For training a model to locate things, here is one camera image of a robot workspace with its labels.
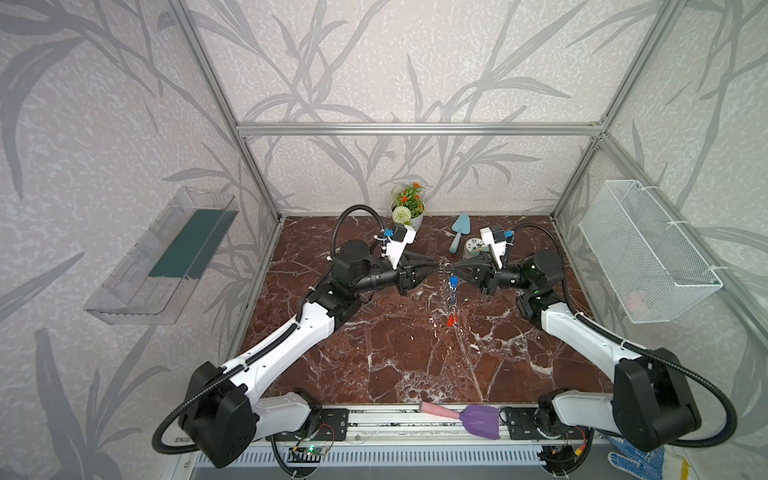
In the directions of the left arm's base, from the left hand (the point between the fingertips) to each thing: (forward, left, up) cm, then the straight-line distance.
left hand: (437, 260), depth 66 cm
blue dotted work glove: (-35, -48, -31) cm, 67 cm away
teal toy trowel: (+39, -16, -33) cm, 53 cm away
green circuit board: (-33, +28, -33) cm, 54 cm away
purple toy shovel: (-27, -13, -32) cm, 43 cm away
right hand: (+1, -4, -3) cm, 5 cm away
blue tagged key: (-2, -4, -5) cm, 7 cm away
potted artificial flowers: (+36, +6, -20) cm, 42 cm away
